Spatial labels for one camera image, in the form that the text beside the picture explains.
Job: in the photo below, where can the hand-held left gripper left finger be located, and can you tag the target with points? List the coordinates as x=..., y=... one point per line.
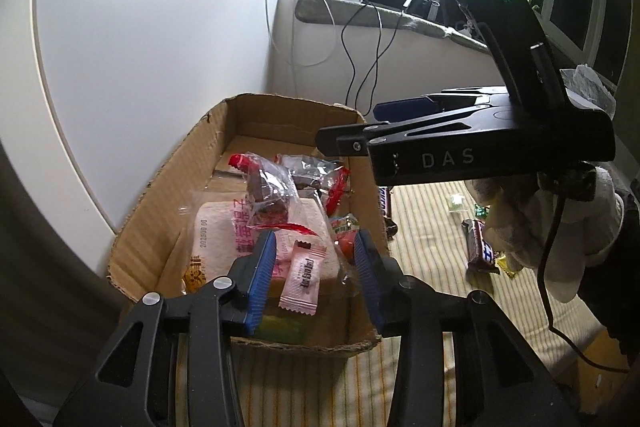
x=262, y=277

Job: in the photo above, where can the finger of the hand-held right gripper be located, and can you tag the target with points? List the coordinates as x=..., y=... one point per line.
x=345, y=142
x=400, y=108

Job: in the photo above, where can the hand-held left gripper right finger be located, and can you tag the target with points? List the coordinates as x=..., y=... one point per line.
x=369, y=277

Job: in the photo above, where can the small pink snack packet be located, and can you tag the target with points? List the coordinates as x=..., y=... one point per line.
x=300, y=279

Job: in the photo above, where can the red snack packet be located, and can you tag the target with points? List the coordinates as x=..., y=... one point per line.
x=345, y=244

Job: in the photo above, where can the clear dark snack bag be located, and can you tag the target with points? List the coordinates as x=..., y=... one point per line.
x=310, y=169

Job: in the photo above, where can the pink printed bread package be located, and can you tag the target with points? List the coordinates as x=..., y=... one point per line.
x=220, y=237

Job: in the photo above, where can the green snack packet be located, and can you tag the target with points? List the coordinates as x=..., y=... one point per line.
x=343, y=223

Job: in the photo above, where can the clear red-sealed snack bag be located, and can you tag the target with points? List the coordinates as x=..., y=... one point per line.
x=270, y=194

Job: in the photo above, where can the cardboard box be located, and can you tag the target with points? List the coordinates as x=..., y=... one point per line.
x=165, y=187

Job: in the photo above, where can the person's right hand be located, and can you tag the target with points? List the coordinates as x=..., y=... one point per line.
x=520, y=227

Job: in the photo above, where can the small green candy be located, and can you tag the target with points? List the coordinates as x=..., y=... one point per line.
x=481, y=211

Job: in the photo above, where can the small white candy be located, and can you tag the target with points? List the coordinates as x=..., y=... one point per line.
x=456, y=202

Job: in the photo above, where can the dark chocolate bar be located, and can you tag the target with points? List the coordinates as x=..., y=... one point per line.
x=480, y=247
x=385, y=207

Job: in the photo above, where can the striped blanket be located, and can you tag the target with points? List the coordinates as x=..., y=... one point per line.
x=435, y=247

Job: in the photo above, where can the yellow candy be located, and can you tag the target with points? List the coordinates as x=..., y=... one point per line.
x=506, y=267

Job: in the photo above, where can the crinkled clear plastic bag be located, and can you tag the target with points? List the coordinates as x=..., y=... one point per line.
x=595, y=87

